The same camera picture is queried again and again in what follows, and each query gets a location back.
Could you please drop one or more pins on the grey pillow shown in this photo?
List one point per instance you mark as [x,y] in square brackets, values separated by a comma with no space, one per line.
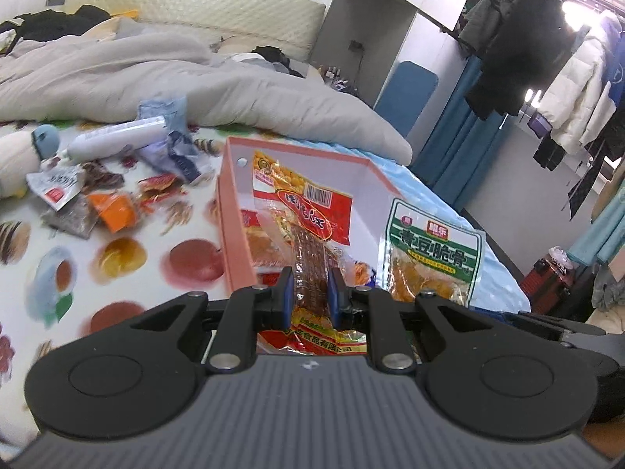
[129,28]

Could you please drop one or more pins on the teal hanging garment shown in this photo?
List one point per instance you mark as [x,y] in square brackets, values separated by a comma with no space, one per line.
[603,224]

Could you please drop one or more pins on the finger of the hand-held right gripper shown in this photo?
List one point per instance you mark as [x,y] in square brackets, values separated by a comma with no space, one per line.
[537,326]

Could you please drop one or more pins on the grey wall cabinet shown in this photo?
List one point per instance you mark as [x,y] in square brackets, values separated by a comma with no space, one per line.
[390,10]

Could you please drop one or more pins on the fruit print sheet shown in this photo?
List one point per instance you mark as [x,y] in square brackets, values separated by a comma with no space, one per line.
[122,264]

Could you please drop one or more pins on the purple bag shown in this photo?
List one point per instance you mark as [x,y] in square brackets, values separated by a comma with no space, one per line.
[541,124]

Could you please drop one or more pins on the cream quilted headboard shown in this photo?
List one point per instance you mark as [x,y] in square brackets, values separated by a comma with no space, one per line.
[205,0]

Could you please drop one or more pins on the white puffer jacket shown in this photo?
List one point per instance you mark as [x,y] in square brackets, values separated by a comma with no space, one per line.
[576,93]

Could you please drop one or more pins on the green white snack packet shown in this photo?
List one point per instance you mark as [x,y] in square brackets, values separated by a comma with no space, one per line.
[432,249]

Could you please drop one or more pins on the group of small bottles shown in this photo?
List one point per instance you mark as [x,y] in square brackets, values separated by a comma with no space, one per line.
[337,77]

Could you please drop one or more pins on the black hanging coat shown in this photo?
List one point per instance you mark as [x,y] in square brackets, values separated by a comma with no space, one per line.
[527,49]

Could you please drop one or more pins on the white plush toy blue cap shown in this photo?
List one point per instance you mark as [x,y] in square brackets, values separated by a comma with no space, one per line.
[19,161]

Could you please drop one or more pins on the red suitcase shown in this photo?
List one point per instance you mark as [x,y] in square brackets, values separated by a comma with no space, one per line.
[547,286]

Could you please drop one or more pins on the pink cardboard box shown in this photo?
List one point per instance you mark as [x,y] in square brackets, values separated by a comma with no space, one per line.
[229,215]

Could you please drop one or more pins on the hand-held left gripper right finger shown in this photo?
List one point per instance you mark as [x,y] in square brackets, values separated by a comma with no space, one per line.
[335,300]

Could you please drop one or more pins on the pile of snack packets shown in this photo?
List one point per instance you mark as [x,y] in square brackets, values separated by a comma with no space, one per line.
[112,207]

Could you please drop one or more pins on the white plastic bottle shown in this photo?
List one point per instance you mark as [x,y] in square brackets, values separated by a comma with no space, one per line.
[112,139]

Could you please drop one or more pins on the black hanging garment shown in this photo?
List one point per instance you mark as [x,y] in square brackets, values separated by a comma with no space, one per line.
[549,151]

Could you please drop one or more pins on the crumpled blue plastic bag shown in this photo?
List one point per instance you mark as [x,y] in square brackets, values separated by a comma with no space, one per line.
[180,151]

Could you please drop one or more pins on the blue curtain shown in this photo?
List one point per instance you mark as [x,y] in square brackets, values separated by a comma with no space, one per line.
[464,146]

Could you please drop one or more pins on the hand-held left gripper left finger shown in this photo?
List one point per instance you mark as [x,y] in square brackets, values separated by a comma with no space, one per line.
[288,300]

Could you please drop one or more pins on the grey hanging jacket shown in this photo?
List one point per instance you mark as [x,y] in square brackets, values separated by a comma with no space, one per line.
[488,14]

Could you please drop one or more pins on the white cloth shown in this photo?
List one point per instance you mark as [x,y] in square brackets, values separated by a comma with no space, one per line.
[6,41]

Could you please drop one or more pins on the black wall plug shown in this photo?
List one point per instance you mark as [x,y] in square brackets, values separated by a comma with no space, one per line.
[356,47]

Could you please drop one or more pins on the yellow flat object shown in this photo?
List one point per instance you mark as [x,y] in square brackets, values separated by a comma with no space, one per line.
[124,13]

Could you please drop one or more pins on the black clothes pile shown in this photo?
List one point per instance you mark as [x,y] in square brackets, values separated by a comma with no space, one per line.
[273,58]
[58,24]

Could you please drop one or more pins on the grey duvet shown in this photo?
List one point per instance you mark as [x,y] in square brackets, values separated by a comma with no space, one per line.
[195,88]

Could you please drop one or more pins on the blue white jacket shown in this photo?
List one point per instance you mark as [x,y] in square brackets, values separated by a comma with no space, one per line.
[616,73]

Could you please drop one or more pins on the yellow red snack packet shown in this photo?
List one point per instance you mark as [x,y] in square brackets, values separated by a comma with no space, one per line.
[302,205]

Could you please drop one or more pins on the brown dried tofu snack packet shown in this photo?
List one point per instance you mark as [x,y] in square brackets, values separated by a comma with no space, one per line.
[263,244]

